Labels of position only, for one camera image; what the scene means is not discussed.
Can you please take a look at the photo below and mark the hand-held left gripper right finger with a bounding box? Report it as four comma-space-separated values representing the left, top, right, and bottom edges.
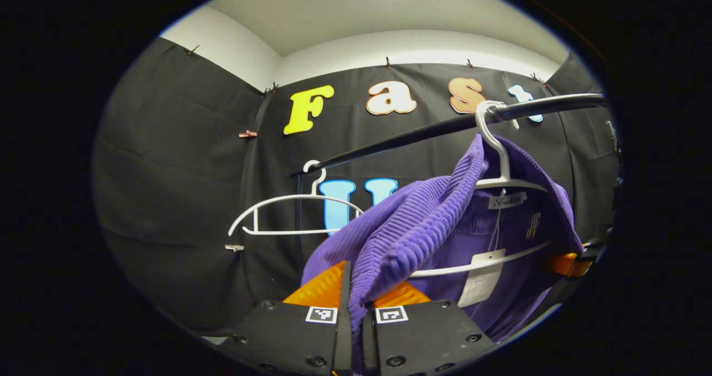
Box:
362, 279, 497, 376

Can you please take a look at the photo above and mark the black backdrop cloth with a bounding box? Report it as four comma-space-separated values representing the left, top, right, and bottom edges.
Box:
92, 37, 621, 338

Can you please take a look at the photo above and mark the black clothes rack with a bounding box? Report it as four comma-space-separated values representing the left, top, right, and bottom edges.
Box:
290, 93, 606, 265

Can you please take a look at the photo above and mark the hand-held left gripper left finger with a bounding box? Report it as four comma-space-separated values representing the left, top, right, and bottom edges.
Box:
214, 259, 353, 376

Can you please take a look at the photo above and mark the purple corduroy shirt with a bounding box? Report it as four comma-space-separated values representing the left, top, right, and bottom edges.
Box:
300, 134, 585, 376

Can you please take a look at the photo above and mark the white shirt hanger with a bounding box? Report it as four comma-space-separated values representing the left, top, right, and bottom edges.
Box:
409, 101, 554, 279

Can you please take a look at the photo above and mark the white empty hanger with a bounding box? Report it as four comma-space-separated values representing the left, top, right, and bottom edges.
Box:
228, 160, 365, 238

